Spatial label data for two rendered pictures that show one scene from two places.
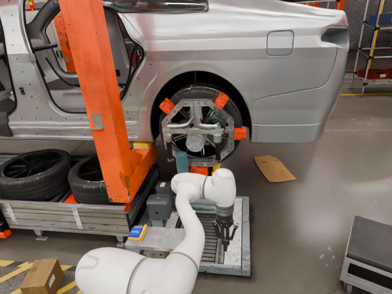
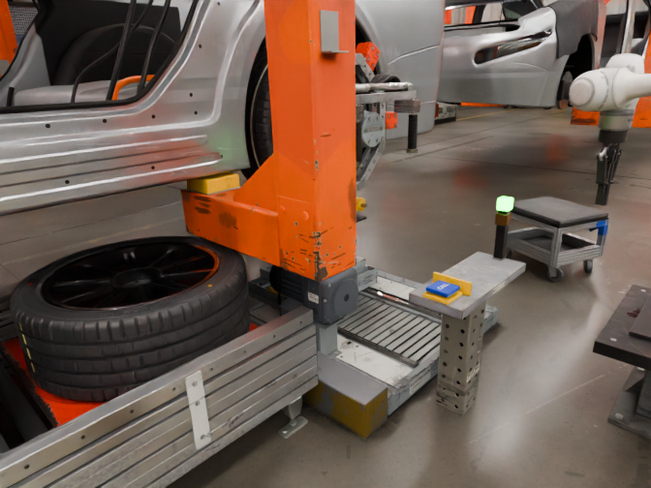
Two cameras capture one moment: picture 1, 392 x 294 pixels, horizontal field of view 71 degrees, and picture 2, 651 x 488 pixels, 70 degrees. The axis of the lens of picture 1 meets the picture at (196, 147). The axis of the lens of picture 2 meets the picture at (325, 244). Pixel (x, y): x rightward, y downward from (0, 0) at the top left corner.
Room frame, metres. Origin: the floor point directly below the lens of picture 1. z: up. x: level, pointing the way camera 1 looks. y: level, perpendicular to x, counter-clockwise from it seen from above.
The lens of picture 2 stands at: (0.94, 1.59, 1.05)
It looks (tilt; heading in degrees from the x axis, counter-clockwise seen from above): 20 degrees down; 303
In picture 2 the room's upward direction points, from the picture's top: 2 degrees counter-clockwise
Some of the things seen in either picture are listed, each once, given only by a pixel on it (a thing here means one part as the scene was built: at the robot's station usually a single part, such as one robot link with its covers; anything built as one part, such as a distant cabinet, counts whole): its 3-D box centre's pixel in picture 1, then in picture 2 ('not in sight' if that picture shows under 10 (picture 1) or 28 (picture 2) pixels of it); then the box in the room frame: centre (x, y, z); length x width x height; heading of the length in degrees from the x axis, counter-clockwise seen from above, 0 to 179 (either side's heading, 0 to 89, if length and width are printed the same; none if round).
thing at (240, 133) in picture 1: (240, 133); (385, 120); (1.86, -0.34, 0.85); 0.09 x 0.08 x 0.07; 79
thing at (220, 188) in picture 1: (220, 186); (620, 81); (0.99, -0.10, 1.00); 0.13 x 0.11 x 0.16; 68
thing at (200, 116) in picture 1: (208, 117); (379, 77); (1.77, -0.10, 1.03); 0.19 x 0.18 x 0.11; 169
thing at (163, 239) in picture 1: (162, 238); (470, 281); (1.28, 0.25, 0.44); 0.43 x 0.17 x 0.03; 79
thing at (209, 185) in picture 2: (143, 142); (212, 181); (2.14, 0.45, 0.71); 0.14 x 0.14 x 0.05; 79
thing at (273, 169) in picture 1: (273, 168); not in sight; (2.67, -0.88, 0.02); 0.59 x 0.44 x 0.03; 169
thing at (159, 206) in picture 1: (164, 202); (305, 296); (1.88, 0.30, 0.26); 0.42 x 0.18 x 0.35; 169
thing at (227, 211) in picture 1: (224, 206); (615, 119); (0.98, -0.11, 0.89); 0.09 x 0.09 x 0.06
